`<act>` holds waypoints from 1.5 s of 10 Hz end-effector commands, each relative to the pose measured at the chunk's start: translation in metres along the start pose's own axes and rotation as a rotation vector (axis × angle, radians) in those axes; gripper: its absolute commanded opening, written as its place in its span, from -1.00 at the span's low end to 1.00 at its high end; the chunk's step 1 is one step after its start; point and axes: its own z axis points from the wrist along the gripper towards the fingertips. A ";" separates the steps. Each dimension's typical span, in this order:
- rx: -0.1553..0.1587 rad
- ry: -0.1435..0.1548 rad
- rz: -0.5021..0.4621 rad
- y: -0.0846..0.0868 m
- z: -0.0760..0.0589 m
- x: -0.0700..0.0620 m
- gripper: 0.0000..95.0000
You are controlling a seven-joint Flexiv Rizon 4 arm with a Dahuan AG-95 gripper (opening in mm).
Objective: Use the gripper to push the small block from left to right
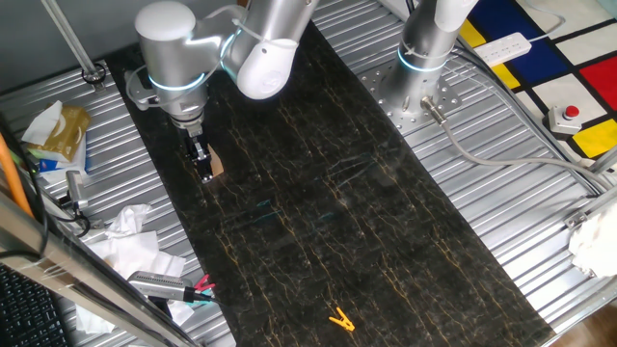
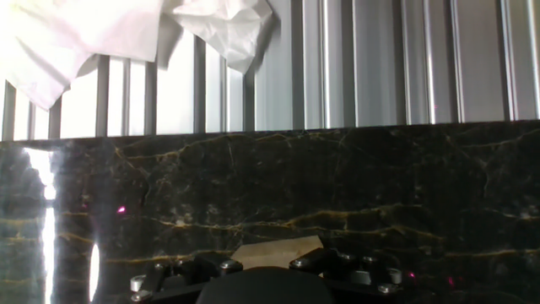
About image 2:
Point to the white tissue paper sheets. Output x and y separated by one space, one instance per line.
63 42

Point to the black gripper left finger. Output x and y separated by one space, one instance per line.
181 274

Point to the small wooden block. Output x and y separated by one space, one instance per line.
274 253

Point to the black marble pattern mat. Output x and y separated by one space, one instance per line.
379 181

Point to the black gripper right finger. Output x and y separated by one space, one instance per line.
358 268

